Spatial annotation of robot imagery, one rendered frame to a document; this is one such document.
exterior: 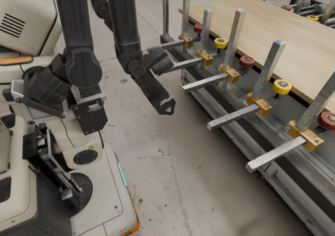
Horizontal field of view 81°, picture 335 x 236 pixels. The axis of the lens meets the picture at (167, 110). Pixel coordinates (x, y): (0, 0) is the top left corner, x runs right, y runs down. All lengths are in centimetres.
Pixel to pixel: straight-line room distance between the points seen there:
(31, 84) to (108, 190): 95
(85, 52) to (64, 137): 46
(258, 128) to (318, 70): 45
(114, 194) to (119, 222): 16
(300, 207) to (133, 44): 145
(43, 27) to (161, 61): 31
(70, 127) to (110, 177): 62
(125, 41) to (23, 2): 25
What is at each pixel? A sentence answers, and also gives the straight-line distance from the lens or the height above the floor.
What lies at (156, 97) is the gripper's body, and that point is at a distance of 65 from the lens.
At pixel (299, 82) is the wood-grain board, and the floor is 90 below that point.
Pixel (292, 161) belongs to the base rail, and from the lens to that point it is 109.
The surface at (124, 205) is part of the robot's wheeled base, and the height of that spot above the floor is 28.
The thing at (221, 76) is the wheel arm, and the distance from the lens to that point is 116.
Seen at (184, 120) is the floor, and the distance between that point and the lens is 201.
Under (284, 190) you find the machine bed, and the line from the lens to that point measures 165.
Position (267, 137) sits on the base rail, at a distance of 112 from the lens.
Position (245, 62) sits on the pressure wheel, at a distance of 121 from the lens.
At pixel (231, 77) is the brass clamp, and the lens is 117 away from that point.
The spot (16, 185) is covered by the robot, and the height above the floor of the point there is 81.
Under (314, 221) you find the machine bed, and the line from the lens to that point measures 166.
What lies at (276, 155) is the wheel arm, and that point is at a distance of 88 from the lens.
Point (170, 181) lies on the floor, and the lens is 165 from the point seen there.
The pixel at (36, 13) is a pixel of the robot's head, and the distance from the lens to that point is 62.
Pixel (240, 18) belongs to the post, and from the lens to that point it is 108.
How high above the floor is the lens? 151
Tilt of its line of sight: 46 degrees down
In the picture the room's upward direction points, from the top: straight up
